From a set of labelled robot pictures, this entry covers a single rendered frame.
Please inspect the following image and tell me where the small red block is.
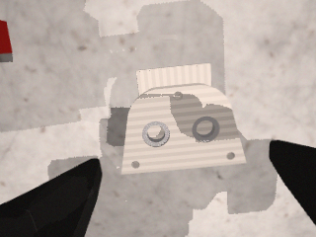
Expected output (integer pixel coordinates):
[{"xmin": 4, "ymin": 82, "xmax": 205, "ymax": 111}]
[{"xmin": 0, "ymin": 20, "xmax": 12, "ymax": 54}]

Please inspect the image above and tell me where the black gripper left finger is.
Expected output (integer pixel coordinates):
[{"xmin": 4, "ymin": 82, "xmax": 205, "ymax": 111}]
[{"xmin": 0, "ymin": 158, "xmax": 103, "ymax": 237}]

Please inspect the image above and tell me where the cream housing plate with two round holes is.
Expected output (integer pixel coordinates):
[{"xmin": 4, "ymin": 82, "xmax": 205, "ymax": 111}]
[{"xmin": 121, "ymin": 83, "xmax": 247, "ymax": 175}]

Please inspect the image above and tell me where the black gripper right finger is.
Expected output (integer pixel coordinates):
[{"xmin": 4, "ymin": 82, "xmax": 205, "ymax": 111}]
[{"xmin": 269, "ymin": 140, "xmax": 316, "ymax": 225}]

